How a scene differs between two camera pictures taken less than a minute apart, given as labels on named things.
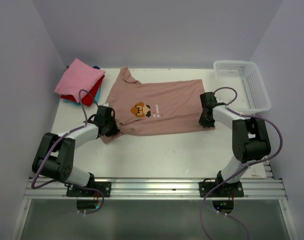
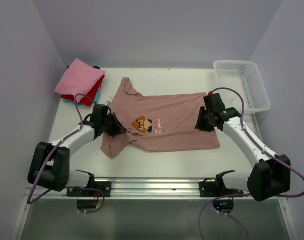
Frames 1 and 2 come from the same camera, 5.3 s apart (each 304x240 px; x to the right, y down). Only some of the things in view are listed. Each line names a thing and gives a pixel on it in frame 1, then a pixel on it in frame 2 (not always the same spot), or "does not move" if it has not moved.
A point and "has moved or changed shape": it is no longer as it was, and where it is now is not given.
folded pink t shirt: x=81 y=76 does not move
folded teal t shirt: x=96 y=97 does not move
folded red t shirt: x=89 y=100 does not move
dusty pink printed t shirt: x=146 y=108 has moved or changed shape
